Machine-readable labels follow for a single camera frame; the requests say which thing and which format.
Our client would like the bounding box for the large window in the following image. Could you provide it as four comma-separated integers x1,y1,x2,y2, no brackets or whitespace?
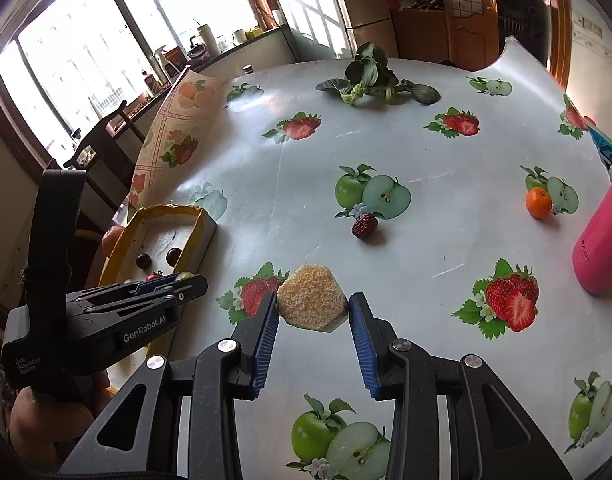
0,0,271,171

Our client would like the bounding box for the fruit print tablecloth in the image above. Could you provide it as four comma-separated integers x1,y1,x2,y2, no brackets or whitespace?
101,36,612,480

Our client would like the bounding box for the person's left hand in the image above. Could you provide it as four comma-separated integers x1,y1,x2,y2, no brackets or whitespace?
8,374,112,468

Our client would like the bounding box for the white spray bottle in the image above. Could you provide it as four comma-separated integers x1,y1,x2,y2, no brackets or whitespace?
154,46,175,81

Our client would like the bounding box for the beige refrigerator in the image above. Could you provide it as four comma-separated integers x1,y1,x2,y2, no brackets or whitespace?
331,0,397,59

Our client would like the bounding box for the pink thermos bottle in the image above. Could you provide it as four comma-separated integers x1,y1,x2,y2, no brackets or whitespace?
573,160,612,296

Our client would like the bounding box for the dried red date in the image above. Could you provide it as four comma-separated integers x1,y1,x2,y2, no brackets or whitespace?
352,213,379,241

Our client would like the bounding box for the tall white jar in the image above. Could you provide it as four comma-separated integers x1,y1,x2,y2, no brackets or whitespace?
196,21,219,57

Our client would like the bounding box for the small orange tangerine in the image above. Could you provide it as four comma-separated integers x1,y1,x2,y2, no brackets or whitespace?
525,187,553,220

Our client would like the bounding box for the wooden cabinet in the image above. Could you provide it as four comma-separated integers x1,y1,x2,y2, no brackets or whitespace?
390,0,501,70

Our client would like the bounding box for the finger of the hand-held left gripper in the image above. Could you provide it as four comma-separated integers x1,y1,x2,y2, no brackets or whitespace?
66,279,183,307
83,274,209,323

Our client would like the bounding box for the blue packet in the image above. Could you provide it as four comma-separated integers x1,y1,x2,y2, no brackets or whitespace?
587,124,612,167

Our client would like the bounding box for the orange round object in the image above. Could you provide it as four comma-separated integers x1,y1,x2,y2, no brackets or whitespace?
101,225,127,256

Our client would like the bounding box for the dark metal kettle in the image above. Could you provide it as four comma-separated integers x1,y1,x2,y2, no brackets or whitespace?
188,35,210,63

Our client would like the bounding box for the green bok choy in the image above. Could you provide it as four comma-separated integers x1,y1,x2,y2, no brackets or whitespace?
316,42,403,107
385,80,441,106

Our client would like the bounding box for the yellow-rimmed white box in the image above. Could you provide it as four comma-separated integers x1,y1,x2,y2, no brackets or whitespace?
98,203,217,361

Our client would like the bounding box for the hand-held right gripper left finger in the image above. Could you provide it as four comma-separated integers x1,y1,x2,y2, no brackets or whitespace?
61,291,281,480

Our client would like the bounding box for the dark wooden chair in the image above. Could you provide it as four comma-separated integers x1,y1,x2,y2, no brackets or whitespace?
62,100,148,221

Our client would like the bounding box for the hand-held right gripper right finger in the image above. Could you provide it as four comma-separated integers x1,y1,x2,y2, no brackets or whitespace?
349,292,571,480

